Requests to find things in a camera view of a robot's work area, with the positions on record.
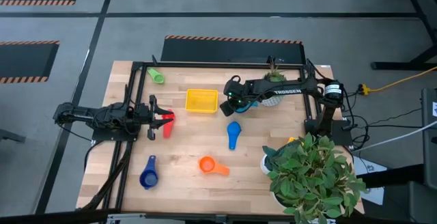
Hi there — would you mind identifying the red measuring cup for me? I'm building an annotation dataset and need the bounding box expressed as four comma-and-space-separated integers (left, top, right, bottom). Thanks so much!
161, 109, 176, 139

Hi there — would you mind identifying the yellow extension cord with plug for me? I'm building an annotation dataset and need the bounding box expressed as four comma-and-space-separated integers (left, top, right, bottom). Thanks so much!
358, 66, 437, 96

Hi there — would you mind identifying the black cable bundle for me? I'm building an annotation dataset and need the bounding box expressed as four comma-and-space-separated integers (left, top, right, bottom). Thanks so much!
81, 141, 132, 211

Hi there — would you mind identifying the leafy green potted plant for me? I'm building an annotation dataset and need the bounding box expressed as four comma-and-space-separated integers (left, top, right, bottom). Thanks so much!
261, 131, 369, 224

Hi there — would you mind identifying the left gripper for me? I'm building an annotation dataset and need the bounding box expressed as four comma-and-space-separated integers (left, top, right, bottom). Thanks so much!
133, 94, 175, 141

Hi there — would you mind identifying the light blue measuring cup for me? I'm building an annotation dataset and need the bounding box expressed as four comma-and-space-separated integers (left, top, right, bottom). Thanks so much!
226, 120, 242, 151

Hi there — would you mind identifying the white sheet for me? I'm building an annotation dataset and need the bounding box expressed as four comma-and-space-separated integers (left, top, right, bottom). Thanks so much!
353, 155, 385, 206

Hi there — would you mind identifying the succulent in patterned white pot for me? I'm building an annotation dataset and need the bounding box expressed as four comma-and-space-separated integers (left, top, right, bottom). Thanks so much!
261, 57, 288, 108

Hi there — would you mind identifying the green measuring cup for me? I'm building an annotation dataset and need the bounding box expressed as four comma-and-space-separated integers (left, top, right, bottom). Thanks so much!
146, 66, 166, 85

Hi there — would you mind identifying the dark blue measuring cup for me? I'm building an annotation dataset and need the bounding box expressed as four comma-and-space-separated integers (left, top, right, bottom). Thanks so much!
139, 154, 160, 191

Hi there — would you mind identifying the black desk stand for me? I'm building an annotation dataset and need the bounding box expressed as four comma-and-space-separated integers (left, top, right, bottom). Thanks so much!
370, 0, 437, 71

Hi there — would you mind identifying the black chair leg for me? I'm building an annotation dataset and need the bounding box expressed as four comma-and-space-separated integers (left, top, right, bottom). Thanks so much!
0, 128, 27, 143

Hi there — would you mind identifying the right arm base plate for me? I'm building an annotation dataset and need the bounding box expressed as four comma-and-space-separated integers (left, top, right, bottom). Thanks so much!
305, 117, 352, 146

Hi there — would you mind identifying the silver metal bracket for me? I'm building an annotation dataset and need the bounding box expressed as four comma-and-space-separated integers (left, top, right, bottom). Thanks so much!
105, 212, 147, 224

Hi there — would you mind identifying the orange measuring cup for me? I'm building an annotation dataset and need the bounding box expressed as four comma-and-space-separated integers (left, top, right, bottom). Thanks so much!
198, 155, 231, 177

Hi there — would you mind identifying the teal measuring cup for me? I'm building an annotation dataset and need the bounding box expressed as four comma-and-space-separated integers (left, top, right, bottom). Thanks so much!
237, 101, 259, 114

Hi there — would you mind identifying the white cable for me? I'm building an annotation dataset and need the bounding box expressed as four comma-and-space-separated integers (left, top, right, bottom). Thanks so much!
354, 120, 437, 152

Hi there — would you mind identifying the grey cabinet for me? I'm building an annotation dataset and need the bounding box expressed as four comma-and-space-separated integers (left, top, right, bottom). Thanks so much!
421, 87, 437, 191

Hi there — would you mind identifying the dark grey floor equipment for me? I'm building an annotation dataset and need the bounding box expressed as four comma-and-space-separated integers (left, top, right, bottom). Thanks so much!
358, 164, 437, 224

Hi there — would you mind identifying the snake plant in white pot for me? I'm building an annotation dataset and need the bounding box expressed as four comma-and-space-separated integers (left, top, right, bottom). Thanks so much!
259, 144, 279, 176

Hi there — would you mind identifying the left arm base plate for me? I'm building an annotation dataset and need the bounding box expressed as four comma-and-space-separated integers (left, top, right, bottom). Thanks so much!
91, 127, 139, 142

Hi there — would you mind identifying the yellow plastic basket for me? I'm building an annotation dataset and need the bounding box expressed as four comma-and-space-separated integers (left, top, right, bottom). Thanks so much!
184, 88, 219, 114

